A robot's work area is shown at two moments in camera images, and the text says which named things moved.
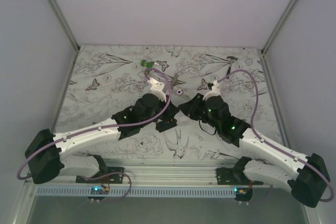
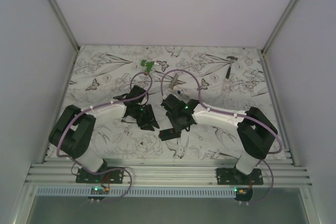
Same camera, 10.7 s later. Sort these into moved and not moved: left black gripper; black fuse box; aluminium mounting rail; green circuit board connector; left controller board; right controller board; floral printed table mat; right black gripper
Moved: black fuse box; left black gripper; right black gripper
Not moved: left controller board; aluminium mounting rail; green circuit board connector; floral printed table mat; right controller board
